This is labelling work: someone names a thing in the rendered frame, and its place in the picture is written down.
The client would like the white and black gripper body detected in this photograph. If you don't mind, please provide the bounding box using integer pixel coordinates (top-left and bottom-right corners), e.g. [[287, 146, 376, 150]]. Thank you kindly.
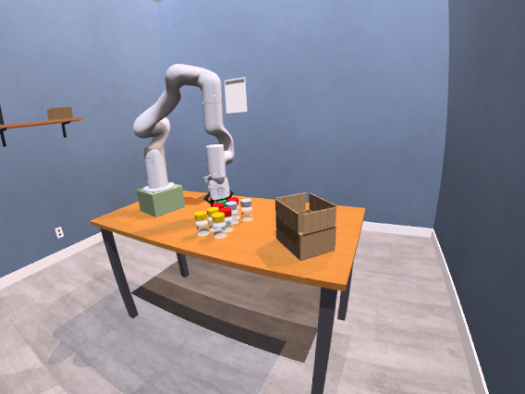
[[208, 177, 230, 201]]

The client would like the white bottle with lavender cap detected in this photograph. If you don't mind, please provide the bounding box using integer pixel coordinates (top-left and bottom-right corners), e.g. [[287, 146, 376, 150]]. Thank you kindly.
[[240, 199, 253, 222], [226, 201, 238, 226]]

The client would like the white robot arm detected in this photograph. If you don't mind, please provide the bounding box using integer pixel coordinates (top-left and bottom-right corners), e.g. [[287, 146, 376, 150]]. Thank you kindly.
[[133, 64, 234, 192]]

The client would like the yellow-capped bottle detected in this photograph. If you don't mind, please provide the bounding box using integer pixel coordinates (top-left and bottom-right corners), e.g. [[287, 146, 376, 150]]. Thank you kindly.
[[194, 211, 210, 237], [212, 213, 227, 240], [207, 207, 219, 232]]

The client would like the brown cardboard box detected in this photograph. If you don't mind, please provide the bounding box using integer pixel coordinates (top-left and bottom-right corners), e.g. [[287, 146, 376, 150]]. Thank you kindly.
[[275, 192, 336, 261]]

